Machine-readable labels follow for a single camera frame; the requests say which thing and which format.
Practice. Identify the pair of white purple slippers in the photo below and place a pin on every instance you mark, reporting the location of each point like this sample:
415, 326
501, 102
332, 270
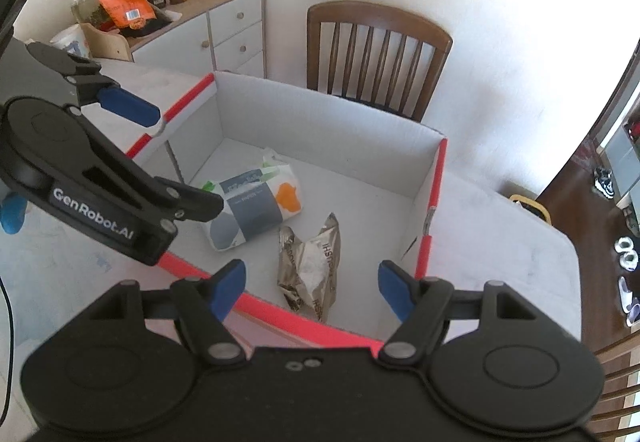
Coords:
627, 302

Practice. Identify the light wooden rack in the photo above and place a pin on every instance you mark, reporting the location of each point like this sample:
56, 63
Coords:
107, 45

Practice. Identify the white cardboard box red edge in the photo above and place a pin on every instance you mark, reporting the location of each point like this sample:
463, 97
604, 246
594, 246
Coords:
310, 122

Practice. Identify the white grey orange tissue pack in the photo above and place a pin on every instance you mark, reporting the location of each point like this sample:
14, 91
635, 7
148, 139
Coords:
260, 209

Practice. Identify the brown wooden slat chair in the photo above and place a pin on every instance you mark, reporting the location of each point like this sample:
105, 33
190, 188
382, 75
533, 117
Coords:
622, 348
380, 15

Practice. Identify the silver foil snack wrapper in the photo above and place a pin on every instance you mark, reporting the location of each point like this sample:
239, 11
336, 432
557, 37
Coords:
310, 272

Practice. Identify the yellow black stool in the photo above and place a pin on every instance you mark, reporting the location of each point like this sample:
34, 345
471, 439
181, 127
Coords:
527, 202

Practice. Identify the clear bag of greens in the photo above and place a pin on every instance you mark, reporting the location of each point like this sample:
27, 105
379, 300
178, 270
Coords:
87, 7

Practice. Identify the pair of dark sneakers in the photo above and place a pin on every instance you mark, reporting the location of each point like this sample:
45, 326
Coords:
605, 182

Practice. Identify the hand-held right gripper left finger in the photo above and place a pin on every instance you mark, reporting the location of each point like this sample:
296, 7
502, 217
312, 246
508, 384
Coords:
230, 289

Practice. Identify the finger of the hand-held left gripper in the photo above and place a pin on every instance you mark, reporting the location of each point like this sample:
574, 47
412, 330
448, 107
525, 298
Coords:
195, 204
130, 107

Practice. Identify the light blue wall cabinets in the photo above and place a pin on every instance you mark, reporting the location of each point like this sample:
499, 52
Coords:
622, 167

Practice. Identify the white drawer cabinet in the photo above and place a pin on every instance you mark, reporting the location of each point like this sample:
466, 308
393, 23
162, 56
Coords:
235, 17

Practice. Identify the black cloth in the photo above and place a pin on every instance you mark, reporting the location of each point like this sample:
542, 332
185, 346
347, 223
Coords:
150, 25

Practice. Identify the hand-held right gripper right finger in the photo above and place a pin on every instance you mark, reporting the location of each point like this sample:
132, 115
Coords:
395, 292

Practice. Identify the red bag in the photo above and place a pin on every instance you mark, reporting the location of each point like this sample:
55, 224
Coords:
634, 130

